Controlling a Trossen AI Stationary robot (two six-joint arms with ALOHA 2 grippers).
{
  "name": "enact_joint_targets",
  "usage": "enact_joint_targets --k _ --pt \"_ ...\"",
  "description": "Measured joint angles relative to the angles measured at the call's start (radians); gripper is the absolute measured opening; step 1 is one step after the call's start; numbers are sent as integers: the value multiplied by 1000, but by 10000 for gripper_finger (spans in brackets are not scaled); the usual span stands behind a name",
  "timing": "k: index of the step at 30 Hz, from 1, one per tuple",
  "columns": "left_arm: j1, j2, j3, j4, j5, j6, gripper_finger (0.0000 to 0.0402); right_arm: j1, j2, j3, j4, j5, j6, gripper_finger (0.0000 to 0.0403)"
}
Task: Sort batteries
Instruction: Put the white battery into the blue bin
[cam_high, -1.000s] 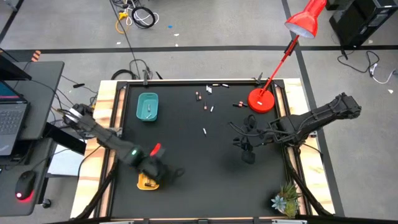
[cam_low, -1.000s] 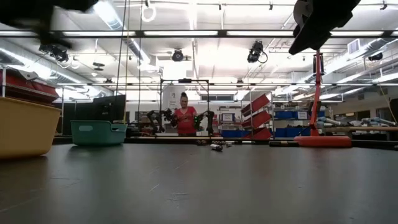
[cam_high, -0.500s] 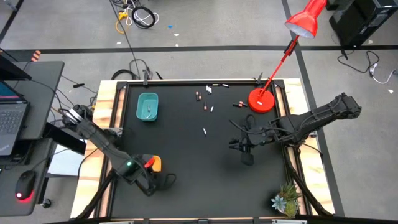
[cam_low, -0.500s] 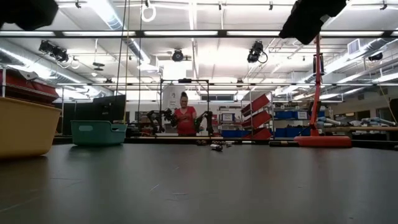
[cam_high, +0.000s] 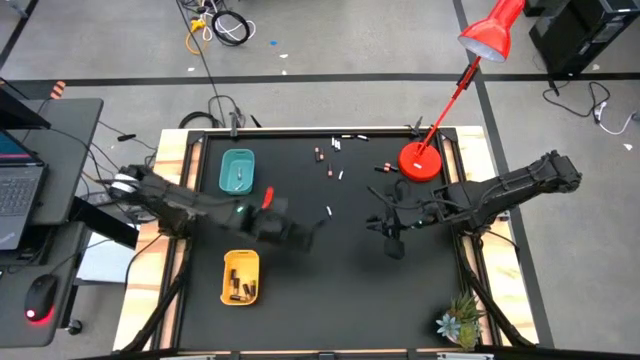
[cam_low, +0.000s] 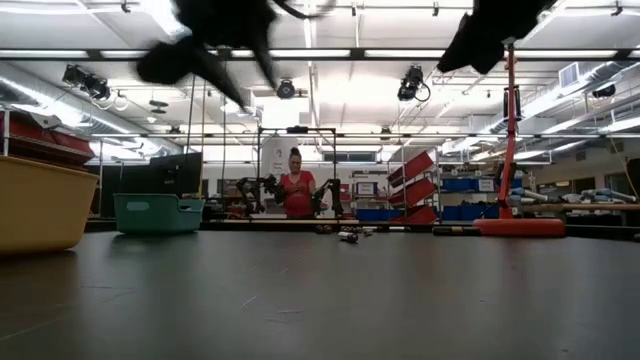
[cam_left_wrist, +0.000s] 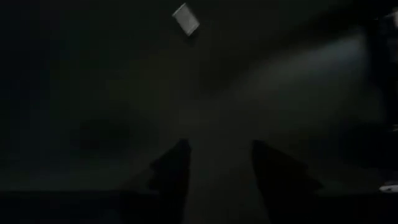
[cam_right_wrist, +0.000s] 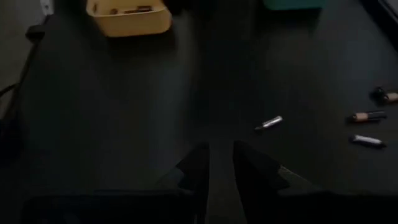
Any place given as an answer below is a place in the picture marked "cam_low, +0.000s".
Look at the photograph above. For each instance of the black copper-top battery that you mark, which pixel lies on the black copper-top battery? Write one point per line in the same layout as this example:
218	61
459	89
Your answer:
456	230
320	229
328	229

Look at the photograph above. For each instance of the white ceiling vent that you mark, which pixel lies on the white ceiling vent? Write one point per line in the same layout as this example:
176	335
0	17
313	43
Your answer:
569	75

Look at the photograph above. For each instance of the black overhead camera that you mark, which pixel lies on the black overhead camera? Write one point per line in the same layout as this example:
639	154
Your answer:
412	82

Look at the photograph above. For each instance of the black background rig frame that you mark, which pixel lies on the black background rig frame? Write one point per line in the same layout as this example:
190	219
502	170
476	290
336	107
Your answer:
297	130

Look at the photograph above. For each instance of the round black ceiling camera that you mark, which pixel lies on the round black ceiling camera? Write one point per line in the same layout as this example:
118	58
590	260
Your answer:
286	89

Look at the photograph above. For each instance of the red storage bin shelf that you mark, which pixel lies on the red storage bin shelf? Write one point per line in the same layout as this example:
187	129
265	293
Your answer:
45	140

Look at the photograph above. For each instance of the overhead frame light bar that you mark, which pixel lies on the overhead frame light bar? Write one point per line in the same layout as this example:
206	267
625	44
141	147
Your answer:
350	53

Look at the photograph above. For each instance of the yellow plastic bin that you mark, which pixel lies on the yellow plastic bin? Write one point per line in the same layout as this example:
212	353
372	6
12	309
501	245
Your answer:
45	210

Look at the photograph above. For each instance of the red desk lamp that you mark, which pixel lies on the red desk lamp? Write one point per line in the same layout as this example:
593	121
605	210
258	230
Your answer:
510	150

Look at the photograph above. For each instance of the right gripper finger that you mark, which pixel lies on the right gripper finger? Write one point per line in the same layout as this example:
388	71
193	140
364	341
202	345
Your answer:
487	57
460	50

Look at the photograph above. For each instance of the black background monitor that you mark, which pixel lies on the black background monitor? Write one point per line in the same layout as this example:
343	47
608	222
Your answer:
165	175

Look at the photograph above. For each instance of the blue storage bin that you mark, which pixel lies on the blue storage bin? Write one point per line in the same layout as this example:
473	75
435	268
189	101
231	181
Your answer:
377	215
460	185
470	212

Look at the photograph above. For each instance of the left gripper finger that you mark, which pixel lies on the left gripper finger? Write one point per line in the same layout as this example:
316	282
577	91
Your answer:
167	62
265	55

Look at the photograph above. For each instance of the wooden workbench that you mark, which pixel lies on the wooden workbench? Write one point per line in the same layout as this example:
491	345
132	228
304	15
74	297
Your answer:
590	206

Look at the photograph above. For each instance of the teal plastic bin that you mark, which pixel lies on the teal plastic bin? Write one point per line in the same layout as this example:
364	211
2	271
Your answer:
155	215

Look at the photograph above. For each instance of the framed white sign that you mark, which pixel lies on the framed white sign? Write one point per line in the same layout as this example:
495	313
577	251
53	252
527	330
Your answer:
366	188

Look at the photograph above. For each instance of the black metal table frame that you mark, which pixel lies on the black metal table frame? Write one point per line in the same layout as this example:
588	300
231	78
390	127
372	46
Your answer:
600	231

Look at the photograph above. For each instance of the red tilted bin rack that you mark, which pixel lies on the red tilted bin rack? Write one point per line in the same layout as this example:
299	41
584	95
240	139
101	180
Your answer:
412	192

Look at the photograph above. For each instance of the person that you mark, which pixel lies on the person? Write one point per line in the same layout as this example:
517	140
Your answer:
298	195

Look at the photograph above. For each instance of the white banner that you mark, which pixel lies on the white banner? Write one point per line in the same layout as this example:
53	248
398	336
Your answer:
275	160

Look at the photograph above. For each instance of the black background robot arm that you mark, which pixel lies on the black background robot arm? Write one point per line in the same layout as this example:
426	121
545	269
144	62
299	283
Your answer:
260	192
330	195

